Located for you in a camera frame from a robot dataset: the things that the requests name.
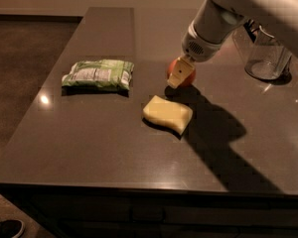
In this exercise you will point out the green chip bag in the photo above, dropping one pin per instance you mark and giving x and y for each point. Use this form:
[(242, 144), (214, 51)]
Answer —
[(105, 75)]

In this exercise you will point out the black sneaker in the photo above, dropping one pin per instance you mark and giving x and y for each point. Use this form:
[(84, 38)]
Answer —
[(11, 228)]

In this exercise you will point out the yellow sponge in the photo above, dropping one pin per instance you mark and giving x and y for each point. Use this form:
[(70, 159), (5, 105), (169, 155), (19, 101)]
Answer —
[(169, 114)]

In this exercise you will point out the dark drawer handle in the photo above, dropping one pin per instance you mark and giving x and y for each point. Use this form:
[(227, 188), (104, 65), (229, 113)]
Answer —
[(147, 214)]

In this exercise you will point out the clear glass jar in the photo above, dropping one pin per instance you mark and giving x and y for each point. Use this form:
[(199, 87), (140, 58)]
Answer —
[(264, 57)]

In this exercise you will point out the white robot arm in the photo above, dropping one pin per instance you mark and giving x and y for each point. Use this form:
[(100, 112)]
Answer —
[(278, 17)]

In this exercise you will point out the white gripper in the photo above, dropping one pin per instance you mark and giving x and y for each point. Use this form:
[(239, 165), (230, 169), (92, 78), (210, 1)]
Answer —
[(199, 49)]

